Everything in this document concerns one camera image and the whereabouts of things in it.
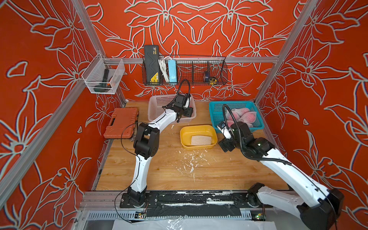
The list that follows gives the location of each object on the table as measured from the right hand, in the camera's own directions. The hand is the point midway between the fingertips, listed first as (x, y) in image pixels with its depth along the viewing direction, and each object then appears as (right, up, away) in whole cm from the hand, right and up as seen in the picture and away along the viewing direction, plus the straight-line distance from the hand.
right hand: (223, 135), depth 77 cm
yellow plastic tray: (-19, 0, +18) cm, 27 cm away
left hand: (-18, +16, +22) cm, 33 cm away
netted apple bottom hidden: (+24, +4, +17) cm, 30 cm away
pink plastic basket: (-44, +21, +36) cm, 60 cm away
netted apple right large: (+24, +10, +20) cm, 33 cm away
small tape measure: (-2, +34, +17) cm, 38 cm away
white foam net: (-12, -5, +13) cm, 19 cm away
